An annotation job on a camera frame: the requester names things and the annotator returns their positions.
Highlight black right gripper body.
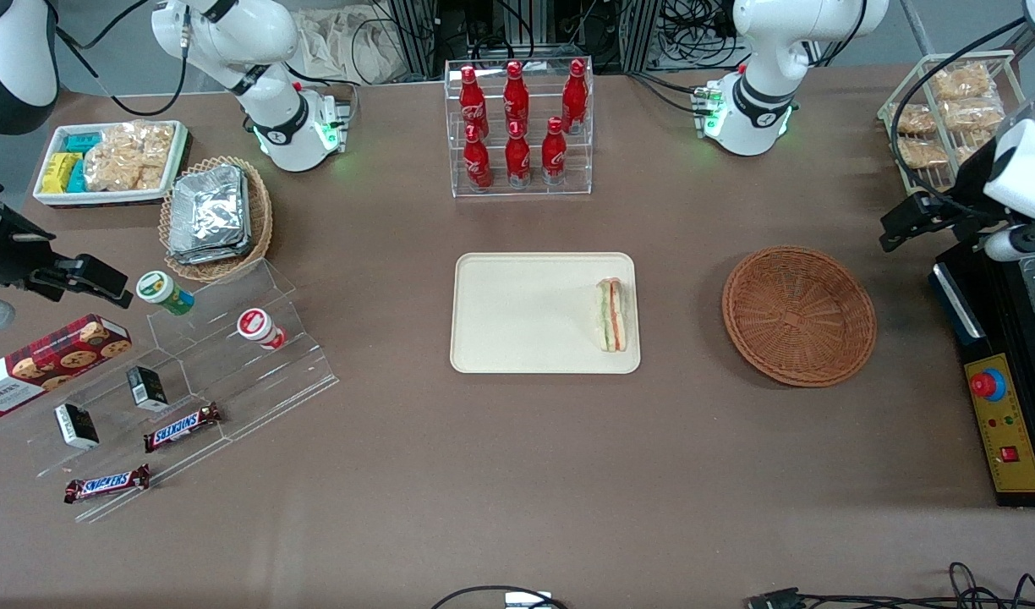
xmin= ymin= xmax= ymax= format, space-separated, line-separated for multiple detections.
xmin=0 ymin=181 xmax=63 ymax=290

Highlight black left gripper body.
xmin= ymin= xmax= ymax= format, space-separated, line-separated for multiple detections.
xmin=930 ymin=156 xmax=1035 ymax=244

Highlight triangle sandwich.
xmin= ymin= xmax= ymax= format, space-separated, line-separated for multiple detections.
xmin=594 ymin=277 xmax=631 ymax=354

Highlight white rectangular snack tray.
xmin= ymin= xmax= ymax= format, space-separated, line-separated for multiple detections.
xmin=32 ymin=119 xmax=189 ymax=208

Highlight round brown wicker basket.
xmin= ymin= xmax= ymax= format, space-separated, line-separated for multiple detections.
xmin=721 ymin=245 xmax=878 ymax=389

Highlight oval brown wicker basket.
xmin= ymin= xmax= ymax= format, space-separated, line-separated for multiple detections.
xmin=158 ymin=155 xmax=274 ymax=283

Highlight beige plastic tray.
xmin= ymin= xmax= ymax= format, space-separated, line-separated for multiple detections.
xmin=449 ymin=251 xmax=643 ymax=376

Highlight clear bag of rice crackers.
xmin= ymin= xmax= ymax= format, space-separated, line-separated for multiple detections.
xmin=944 ymin=98 xmax=1006 ymax=133
xmin=956 ymin=135 xmax=1002 ymax=167
xmin=891 ymin=102 xmax=939 ymax=136
xmin=928 ymin=63 xmax=994 ymax=103
xmin=896 ymin=137 xmax=951 ymax=170

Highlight green lidded snack cup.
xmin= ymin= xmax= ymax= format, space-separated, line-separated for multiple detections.
xmin=135 ymin=270 xmax=196 ymax=317

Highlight red tartan cookie box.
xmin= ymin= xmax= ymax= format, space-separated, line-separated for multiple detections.
xmin=0 ymin=313 xmax=134 ymax=418

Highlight yellow snack packet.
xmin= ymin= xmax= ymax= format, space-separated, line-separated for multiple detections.
xmin=41 ymin=151 xmax=84 ymax=195

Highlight black appliance with yellow panel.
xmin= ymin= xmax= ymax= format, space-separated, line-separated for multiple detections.
xmin=929 ymin=232 xmax=1035 ymax=509

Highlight silver foil packet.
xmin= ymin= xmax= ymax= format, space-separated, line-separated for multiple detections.
xmin=168 ymin=165 xmax=250 ymax=255
xmin=167 ymin=235 xmax=254 ymax=266

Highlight small black box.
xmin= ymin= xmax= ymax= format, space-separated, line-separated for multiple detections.
xmin=53 ymin=402 xmax=101 ymax=451
xmin=126 ymin=365 xmax=171 ymax=414

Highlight red lidded snack cup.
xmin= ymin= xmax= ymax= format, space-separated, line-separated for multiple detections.
xmin=236 ymin=307 xmax=288 ymax=351

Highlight red emergency stop button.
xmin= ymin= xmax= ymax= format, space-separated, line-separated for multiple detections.
xmin=969 ymin=369 xmax=1008 ymax=403

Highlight brown chocolate bar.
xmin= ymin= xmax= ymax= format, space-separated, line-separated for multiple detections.
xmin=63 ymin=463 xmax=152 ymax=506
xmin=142 ymin=402 xmax=223 ymax=454

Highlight clear acrylic stepped display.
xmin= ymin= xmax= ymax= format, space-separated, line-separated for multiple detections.
xmin=0 ymin=257 xmax=342 ymax=524

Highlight beige cloth bag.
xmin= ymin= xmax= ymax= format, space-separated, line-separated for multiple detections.
xmin=296 ymin=7 xmax=402 ymax=86

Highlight red cola bottle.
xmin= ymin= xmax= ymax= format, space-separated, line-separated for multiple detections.
xmin=502 ymin=60 xmax=531 ymax=133
xmin=458 ymin=64 xmax=490 ymax=138
xmin=505 ymin=120 xmax=534 ymax=189
xmin=561 ymin=58 xmax=590 ymax=134
xmin=540 ymin=116 xmax=568 ymax=186
xmin=463 ymin=123 xmax=494 ymax=192

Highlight clear acrylic bottle rack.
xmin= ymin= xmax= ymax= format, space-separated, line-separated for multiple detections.
xmin=443 ymin=57 xmax=595 ymax=200

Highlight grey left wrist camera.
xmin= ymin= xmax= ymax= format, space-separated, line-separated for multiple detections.
xmin=982 ymin=226 xmax=1035 ymax=262

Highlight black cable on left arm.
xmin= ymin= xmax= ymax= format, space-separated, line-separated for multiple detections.
xmin=889 ymin=15 xmax=1030 ymax=208

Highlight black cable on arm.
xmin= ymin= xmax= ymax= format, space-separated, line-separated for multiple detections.
xmin=55 ymin=0 xmax=190 ymax=118
xmin=889 ymin=15 xmax=1030 ymax=208

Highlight white wire rack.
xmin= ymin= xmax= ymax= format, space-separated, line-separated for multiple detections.
xmin=876 ymin=49 xmax=1030 ymax=200

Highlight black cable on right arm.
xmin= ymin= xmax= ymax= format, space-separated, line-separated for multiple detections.
xmin=55 ymin=0 xmax=190 ymax=118

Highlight black cables at arm base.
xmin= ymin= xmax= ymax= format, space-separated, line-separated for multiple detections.
xmin=626 ymin=71 xmax=715 ymax=117

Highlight tangled black cable bundle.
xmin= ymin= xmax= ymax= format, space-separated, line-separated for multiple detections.
xmin=653 ymin=0 xmax=748 ymax=70

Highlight black cable with connector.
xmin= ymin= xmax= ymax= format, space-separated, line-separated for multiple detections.
xmin=747 ymin=561 xmax=1035 ymax=609

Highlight black looped cable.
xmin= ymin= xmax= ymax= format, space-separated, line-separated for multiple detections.
xmin=431 ymin=584 xmax=571 ymax=609

